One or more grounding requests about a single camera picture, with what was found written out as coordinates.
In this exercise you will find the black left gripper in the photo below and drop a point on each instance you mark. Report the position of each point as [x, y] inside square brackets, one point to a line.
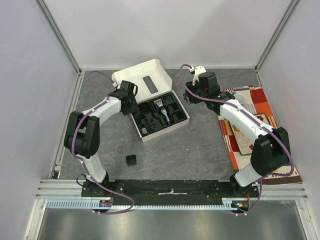
[134, 108]

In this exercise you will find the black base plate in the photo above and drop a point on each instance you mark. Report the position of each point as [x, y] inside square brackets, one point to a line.
[211, 188]

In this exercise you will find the small oil bottle black cap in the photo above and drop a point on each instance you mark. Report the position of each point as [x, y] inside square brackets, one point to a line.
[144, 130]

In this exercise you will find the white patterned cup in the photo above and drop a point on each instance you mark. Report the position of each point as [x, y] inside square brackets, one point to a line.
[240, 98]

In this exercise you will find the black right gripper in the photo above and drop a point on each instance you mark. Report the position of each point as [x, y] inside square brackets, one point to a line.
[188, 95]

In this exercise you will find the grey slotted cable duct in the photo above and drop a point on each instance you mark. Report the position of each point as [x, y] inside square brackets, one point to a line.
[96, 204]

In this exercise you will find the silver black hair clipper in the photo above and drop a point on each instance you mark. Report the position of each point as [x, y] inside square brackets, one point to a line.
[161, 107]

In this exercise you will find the colourful patchwork cloth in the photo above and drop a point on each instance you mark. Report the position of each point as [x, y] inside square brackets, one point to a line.
[238, 131]

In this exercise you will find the white box with black tray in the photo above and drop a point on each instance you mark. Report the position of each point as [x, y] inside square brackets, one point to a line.
[153, 83]

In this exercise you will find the black comb guard attachment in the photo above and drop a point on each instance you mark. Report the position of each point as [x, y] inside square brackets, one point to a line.
[131, 160]

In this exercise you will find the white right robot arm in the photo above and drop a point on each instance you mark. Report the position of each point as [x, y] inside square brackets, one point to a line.
[271, 146]

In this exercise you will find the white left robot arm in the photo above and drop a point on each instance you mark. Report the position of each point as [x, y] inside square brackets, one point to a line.
[82, 136]

